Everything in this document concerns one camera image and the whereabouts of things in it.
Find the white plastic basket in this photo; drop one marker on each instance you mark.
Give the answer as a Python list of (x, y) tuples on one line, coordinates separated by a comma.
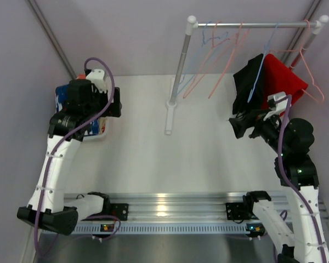
[(97, 130)]

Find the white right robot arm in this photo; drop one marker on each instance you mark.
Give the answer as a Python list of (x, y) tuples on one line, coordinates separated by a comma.
[(304, 241)]

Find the pink wire hanger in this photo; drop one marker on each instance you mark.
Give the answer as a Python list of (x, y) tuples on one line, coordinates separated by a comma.
[(219, 53)]

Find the orange white patterned trousers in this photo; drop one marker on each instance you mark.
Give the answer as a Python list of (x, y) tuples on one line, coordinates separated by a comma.
[(98, 78)]

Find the white clothes rack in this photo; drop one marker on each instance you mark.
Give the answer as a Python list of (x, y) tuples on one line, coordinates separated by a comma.
[(192, 24)]

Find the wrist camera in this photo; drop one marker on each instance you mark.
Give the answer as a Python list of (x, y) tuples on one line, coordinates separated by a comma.
[(98, 78), (277, 104)]

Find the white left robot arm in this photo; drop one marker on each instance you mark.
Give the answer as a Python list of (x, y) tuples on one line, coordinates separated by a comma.
[(76, 102)]

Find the grey slotted cable duct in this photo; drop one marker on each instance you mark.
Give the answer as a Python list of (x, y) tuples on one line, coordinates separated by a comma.
[(164, 228)]

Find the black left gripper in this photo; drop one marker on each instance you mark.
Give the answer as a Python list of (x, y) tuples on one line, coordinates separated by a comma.
[(116, 102)]

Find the blue wire hanger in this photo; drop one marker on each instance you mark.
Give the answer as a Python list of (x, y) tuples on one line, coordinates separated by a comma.
[(208, 44)]

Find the blue patterned trousers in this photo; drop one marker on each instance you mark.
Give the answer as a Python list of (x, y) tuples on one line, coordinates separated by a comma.
[(61, 97)]

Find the black drawstring trousers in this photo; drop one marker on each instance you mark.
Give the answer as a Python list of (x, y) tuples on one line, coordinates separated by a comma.
[(244, 80)]

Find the blue hanger with black trousers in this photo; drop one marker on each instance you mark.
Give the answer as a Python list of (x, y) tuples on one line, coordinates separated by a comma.
[(265, 52)]

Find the red trousers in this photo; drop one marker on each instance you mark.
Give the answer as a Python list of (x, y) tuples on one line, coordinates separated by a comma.
[(278, 78)]

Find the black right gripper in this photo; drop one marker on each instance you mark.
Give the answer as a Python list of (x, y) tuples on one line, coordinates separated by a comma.
[(251, 122)]

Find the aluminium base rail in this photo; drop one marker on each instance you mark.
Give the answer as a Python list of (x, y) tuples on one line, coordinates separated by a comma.
[(177, 207)]

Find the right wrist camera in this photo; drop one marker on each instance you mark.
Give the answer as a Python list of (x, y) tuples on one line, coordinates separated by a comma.
[(277, 104)]

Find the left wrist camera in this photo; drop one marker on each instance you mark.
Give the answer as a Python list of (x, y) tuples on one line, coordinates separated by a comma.
[(98, 78)]

